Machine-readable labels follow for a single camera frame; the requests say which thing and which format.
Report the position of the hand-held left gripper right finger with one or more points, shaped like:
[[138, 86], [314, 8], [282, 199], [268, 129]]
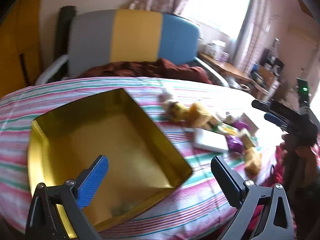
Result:
[[225, 177]]

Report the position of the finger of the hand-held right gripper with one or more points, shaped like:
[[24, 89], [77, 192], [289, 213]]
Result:
[[273, 120], [265, 105]]

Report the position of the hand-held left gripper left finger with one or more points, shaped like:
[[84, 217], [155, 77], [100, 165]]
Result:
[[92, 180]]

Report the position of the purple packet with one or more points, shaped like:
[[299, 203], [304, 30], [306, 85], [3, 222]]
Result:
[[240, 125], [235, 145]]

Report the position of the green yellow snack packet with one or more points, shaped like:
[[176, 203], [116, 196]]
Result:
[[226, 128]]

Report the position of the maroon tin box gold inside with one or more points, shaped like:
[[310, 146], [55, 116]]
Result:
[[100, 135]]

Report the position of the yellow spotted plush toy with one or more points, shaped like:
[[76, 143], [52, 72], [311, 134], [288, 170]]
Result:
[[176, 111]]

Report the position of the white cardboard box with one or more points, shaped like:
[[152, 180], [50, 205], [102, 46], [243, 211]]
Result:
[[250, 122]]

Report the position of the wooden shelf unit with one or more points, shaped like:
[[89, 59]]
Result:
[[265, 80]]

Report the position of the small beige box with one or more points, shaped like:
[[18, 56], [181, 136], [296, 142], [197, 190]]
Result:
[[249, 138]]

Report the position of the yellow crumpled packet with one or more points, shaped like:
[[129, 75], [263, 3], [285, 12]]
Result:
[[253, 160]]

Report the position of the white flat box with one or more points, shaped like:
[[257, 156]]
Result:
[[211, 141]]

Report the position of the dark box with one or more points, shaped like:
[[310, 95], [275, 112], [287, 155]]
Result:
[[272, 61]]

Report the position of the wooden desk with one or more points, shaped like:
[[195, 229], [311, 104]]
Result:
[[227, 68]]

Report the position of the white boxes on table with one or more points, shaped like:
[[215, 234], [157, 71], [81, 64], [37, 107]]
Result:
[[225, 57]]

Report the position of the striped bed sheet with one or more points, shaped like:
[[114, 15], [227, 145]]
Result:
[[50, 92]]

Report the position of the bright window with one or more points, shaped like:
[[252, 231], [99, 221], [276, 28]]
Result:
[[217, 2]]

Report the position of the dark red blanket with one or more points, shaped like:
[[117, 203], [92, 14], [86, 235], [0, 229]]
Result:
[[150, 68]]

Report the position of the grey yellow blue headboard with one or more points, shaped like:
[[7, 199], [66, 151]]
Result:
[[135, 35]]

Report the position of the yellow wooden wardrobe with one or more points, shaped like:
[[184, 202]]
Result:
[[17, 42]]

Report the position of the grey bed rail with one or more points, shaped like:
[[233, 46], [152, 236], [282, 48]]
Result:
[[212, 71]]

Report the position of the white bed rail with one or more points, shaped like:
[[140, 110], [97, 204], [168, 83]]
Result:
[[53, 66]]

